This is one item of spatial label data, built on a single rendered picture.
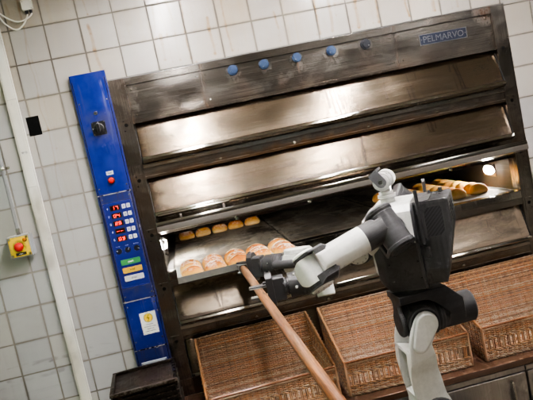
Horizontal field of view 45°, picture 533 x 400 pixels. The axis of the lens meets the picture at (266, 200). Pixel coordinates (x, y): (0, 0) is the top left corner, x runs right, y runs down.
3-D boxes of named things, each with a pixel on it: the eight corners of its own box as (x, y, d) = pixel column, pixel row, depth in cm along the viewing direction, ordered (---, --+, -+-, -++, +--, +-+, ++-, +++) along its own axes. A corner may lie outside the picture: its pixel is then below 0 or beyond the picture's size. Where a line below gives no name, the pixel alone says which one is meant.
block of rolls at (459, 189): (370, 202, 390) (369, 194, 390) (444, 185, 396) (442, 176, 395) (406, 212, 330) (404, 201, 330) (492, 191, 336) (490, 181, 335)
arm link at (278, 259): (278, 251, 267) (303, 248, 262) (282, 277, 267) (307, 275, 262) (266, 255, 257) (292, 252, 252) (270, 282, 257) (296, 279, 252)
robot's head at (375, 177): (397, 178, 225) (381, 163, 226) (393, 182, 217) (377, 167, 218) (385, 191, 227) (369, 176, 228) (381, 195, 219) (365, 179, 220)
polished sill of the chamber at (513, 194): (169, 278, 308) (167, 271, 307) (515, 197, 329) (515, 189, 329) (169, 281, 302) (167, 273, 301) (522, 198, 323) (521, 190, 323)
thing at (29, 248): (14, 257, 291) (9, 236, 290) (37, 252, 292) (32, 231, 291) (10, 260, 284) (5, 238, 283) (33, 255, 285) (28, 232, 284)
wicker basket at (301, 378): (205, 393, 305) (192, 337, 303) (317, 363, 313) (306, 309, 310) (212, 437, 258) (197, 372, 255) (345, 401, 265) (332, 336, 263)
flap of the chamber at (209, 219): (157, 232, 284) (160, 234, 304) (529, 148, 306) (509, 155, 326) (156, 227, 285) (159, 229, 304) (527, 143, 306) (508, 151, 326)
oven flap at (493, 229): (181, 325, 303) (171, 284, 308) (529, 240, 325) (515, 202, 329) (180, 325, 299) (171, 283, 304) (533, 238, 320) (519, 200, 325)
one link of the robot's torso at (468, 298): (465, 314, 239) (457, 269, 237) (482, 324, 226) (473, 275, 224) (395, 334, 235) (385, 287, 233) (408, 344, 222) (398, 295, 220)
